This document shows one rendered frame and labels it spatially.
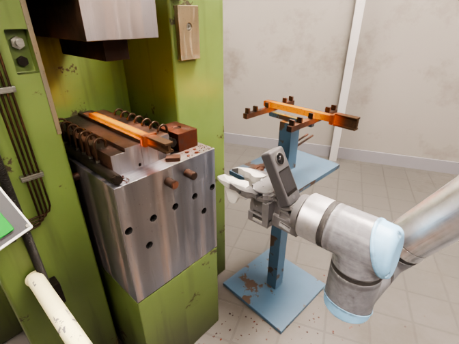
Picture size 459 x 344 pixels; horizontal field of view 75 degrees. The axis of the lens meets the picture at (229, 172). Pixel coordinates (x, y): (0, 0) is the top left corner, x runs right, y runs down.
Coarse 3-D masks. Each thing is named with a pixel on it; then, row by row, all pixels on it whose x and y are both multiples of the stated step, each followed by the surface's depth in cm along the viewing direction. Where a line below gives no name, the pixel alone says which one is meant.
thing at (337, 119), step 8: (264, 104) 126; (272, 104) 123; (280, 104) 120; (288, 104) 119; (296, 112) 115; (304, 112) 113; (312, 112) 110; (320, 112) 110; (328, 120) 107; (336, 120) 106; (344, 120) 103; (352, 120) 101; (352, 128) 102
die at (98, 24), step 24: (48, 0) 74; (72, 0) 66; (96, 0) 67; (120, 0) 71; (144, 0) 75; (48, 24) 79; (72, 24) 70; (96, 24) 68; (120, 24) 72; (144, 24) 77
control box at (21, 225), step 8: (0, 192) 55; (0, 200) 54; (8, 200) 55; (0, 208) 54; (8, 208) 55; (16, 208) 56; (8, 216) 54; (16, 216) 55; (24, 216) 57; (16, 224) 55; (24, 224) 56; (16, 232) 55; (24, 232) 56; (0, 240) 52; (8, 240) 53; (0, 248) 52
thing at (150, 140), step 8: (96, 112) 110; (104, 120) 102; (112, 120) 101; (120, 128) 95; (128, 128) 94; (136, 128) 94; (136, 136) 90; (144, 136) 86; (152, 136) 87; (144, 144) 87; (152, 144) 87; (160, 144) 84; (168, 144) 82; (168, 152) 83
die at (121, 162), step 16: (64, 128) 102; (96, 128) 99; (112, 128) 97; (144, 128) 98; (96, 144) 89; (112, 144) 88; (128, 144) 87; (112, 160) 82; (128, 160) 86; (144, 160) 90
